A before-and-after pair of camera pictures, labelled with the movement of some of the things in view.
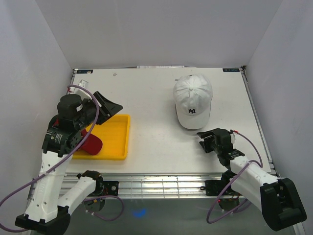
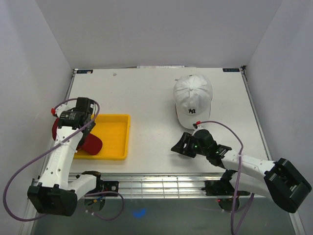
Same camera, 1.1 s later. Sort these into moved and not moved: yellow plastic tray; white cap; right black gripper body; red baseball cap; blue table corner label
Moved: right black gripper body
Not moved: red baseball cap; yellow plastic tray; blue table corner label; white cap
